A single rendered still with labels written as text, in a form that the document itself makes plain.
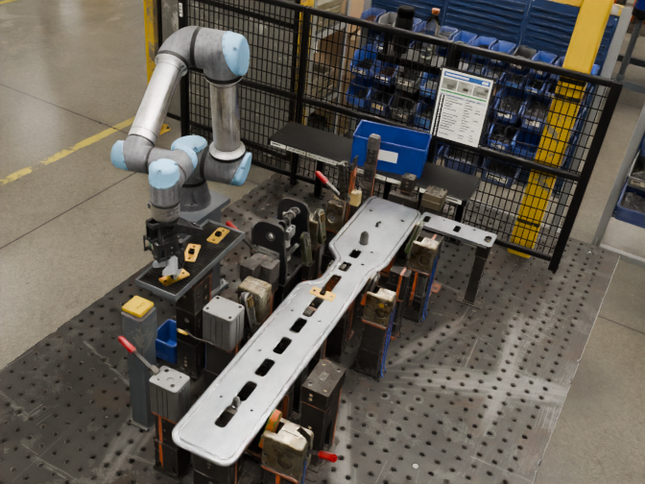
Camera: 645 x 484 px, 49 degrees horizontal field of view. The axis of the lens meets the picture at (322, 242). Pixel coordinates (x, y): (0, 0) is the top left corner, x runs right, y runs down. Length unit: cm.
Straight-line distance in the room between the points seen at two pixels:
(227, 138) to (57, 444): 104
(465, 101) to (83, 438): 185
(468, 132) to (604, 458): 155
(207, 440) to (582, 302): 174
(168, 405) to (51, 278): 219
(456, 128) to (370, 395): 118
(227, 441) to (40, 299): 221
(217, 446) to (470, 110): 171
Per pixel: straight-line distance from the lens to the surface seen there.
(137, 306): 195
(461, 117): 294
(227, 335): 202
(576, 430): 351
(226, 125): 222
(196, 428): 186
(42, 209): 457
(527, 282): 304
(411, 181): 279
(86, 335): 258
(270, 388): 195
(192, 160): 192
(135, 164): 194
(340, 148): 305
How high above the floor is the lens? 242
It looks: 35 degrees down
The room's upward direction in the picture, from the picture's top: 7 degrees clockwise
